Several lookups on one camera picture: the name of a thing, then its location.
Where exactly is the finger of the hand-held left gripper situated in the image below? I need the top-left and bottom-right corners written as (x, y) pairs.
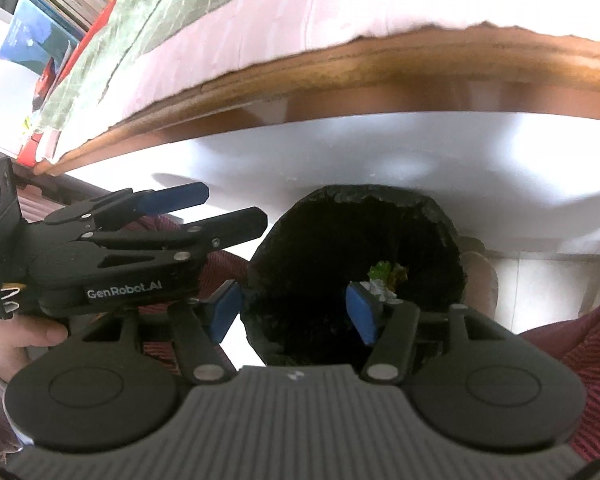
top-left (45, 182), bottom-right (211, 227)
top-left (79, 206), bottom-right (269, 269)

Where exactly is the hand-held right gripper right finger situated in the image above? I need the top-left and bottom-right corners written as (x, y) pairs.
top-left (345, 282), bottom-right (518, 386)

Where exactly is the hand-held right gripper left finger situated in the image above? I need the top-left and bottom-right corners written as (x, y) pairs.
top-left (85, 281), bottom-right (245, 386)

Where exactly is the black trash bag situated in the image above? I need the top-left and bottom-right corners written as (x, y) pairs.
top-left (240, 185), bottom-right (468, 368)

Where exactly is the person's left hand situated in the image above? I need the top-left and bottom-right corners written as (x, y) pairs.
top-left (0, 317), bottom-right (71, 381)

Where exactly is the white crumpled paper scrap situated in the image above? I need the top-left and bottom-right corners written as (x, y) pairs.
top-left (367, 281), bottom-right (401, 304)

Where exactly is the green snack wrapper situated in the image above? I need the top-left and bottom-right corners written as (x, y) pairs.
top-left (369, 260), bottom-right (410, 286)

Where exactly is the person's foot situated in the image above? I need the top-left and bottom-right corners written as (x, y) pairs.
top-left (460, 250), bottom-right (499, 319)

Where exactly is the wooden table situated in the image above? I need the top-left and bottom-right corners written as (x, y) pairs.
top-left (32, 27), bottom-right (600, 177)

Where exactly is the green checked blanket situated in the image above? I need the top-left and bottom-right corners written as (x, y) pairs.
top-left (30, 0), bottom-right (333, 132)

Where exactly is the row of books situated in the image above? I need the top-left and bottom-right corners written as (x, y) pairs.
top-left (0, 0), bottom-right (146, 111)

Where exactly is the person's right leg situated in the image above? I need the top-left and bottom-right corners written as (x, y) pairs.
top-left (520, 295), bottom-right (600, 463)

